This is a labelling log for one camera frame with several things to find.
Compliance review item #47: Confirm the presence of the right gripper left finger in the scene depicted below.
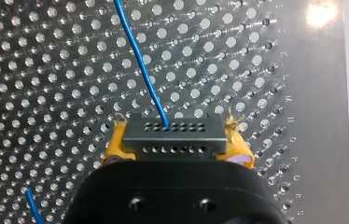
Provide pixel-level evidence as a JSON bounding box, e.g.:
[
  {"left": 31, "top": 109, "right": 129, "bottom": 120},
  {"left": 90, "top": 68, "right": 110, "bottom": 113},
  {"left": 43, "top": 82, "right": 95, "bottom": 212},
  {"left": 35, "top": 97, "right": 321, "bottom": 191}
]
[{"left": 101, "top": 113, "right": 137, "bottom": 167}]

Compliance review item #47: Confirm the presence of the blue cable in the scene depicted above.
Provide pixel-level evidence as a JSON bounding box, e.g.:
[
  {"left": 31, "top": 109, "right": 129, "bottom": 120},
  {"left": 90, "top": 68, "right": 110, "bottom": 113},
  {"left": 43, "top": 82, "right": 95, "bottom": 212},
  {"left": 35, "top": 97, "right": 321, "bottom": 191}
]
[{"left": 24, "top": 0, "right": 229, "bottom": 224}]

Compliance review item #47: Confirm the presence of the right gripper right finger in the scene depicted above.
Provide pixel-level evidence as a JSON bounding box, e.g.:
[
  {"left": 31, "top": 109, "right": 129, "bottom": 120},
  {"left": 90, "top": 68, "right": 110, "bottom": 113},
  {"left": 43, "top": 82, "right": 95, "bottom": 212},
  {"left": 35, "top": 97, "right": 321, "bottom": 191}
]
[{"left": 215, "top": 107, "right": 256, "bottom": 170}]

